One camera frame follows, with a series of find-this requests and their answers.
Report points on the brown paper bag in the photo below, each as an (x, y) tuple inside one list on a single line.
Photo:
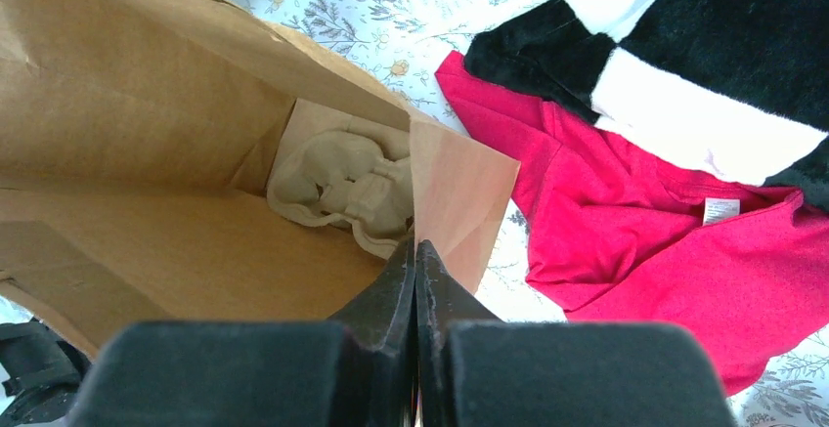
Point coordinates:
[(64, 239)]

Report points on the checkered black white pillow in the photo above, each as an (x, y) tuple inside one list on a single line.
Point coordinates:
[(734, 88)]

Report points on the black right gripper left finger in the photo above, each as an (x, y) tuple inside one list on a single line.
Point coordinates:
[(356, 368)]

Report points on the floral table mat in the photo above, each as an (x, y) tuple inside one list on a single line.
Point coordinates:
[(388, 10)]

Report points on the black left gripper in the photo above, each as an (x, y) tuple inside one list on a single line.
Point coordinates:
[(43, 375)]

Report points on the red cloth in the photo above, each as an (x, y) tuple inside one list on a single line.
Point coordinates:
[(616, 233)]

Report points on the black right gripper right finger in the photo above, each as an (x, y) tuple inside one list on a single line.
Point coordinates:
[(477, 370)]

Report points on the cardboard cup carrier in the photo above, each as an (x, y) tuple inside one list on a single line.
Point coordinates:
[(347, 181)]

